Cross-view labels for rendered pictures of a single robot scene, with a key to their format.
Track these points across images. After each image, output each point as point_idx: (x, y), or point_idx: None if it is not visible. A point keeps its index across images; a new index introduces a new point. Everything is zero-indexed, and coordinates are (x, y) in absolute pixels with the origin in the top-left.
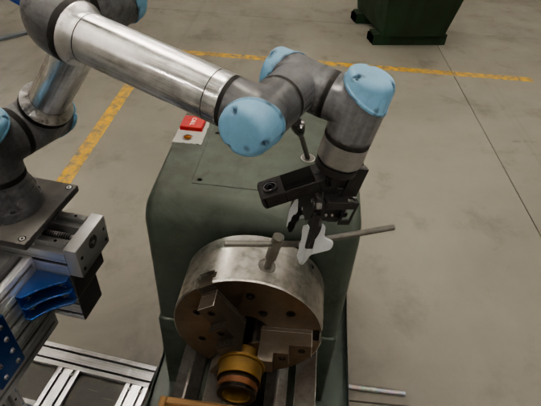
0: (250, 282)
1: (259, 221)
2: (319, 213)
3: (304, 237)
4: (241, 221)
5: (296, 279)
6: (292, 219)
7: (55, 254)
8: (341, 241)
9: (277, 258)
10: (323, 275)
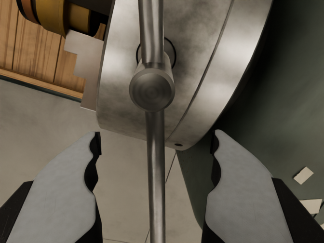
0: (111, 4)
1: (296, 68)
2: None
3: (47, 203)
4: (315, 24)
5: (133, 113)
6: (215, 163)
7: None
8: (205, 207)
9: (176, 85)
10: (191, 149)
